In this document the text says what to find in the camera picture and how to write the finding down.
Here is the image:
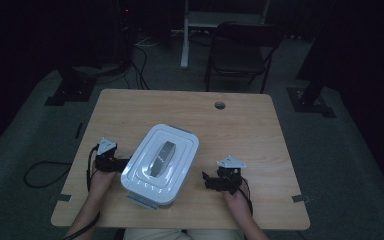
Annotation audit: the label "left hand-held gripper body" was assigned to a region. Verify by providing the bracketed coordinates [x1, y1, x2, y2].
[93, 137, 118, 174]

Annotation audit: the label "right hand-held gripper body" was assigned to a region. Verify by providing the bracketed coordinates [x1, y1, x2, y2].
[216, 155, 248, 196]

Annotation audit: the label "grey storage box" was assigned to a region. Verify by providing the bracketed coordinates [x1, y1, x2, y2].
[126, 126, 195, 211]

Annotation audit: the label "person's left hand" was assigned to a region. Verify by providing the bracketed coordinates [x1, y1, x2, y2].
[88, 168, 118, 198]

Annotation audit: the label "person's right hand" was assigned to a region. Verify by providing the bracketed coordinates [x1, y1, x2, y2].
[221, 188, 254, 216]

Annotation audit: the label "person's light trousers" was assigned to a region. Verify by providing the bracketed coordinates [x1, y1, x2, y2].
[123, 228, 246, 240]

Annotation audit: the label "black stand with flat base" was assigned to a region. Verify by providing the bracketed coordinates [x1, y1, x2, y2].
[44, 64, 98, 107]
[286, 0, 337, 119]

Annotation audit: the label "black folding chair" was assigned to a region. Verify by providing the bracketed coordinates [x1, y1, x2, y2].
[204, 21, 286, 95]

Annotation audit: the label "dark equipment rack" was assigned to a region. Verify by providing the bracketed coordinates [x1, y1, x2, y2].
[112, 0, 138, 69]

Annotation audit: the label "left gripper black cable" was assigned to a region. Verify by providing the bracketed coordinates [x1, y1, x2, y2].
[23, 144, 102, 240]

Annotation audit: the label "black floor cables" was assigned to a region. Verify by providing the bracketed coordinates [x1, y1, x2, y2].
[94, 34, 181, 91]

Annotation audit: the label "white metal table frame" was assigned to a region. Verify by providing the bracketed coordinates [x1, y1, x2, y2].
[179, 0, 272, 70]

